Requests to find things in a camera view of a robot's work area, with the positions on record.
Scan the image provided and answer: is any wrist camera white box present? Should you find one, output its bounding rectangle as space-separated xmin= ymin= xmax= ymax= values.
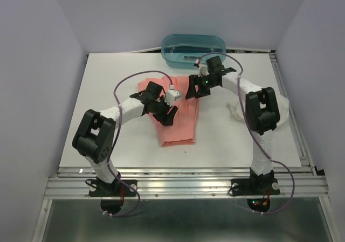
xmin=164 ymin=89 xmax=182 ymax=106
xmin=194 ymin=59 xmax=209 ymax=77

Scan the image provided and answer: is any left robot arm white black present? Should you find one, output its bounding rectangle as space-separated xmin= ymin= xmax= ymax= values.
xmin=72 ymin=81 xmax=182 ymax=196

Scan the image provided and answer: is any white pleated skirt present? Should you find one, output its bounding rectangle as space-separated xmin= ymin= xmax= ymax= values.
xmin=227 ymin=95 xmax=289 ymax=127

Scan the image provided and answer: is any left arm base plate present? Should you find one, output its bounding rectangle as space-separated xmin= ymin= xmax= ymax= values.
xmin=85 ymin=178 xmax=141 ymax=218

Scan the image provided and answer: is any grey fabric basket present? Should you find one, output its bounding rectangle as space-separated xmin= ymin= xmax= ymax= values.
xmin=161 ymin=34 xmax=226 ymax=69

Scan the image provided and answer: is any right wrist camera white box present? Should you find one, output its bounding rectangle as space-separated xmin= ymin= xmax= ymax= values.
xmin=194 ymin=59 xmax=209 ymax=77

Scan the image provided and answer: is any aluminium frame rail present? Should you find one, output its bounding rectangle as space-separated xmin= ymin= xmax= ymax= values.
xmin=33 ymin=53 xmax=341 ymax=241

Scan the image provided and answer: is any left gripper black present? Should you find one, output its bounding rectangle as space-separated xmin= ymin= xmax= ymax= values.
xmin=151 ymin=95 xmax=177 ymax=127

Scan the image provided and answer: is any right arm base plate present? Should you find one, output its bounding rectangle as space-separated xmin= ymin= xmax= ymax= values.
xmin=227 ymin=178 xmax=281 ymax=215

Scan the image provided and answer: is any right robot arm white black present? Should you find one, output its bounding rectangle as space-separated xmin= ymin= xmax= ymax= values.
xmin=185 ymin=52 xmax=280 ymax=193

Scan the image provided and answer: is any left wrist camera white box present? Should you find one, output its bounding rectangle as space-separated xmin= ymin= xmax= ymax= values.
xmin=164 ymin=89 xmax=182 ymax=106

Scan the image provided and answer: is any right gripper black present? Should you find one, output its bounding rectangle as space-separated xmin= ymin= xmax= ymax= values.
xmin=185 ymin=74 xmax=218 ymax=99

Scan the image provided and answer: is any pink skirt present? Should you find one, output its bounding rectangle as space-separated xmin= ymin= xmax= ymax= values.
xmin=149 ymin=76 xmax=199 ymax=147

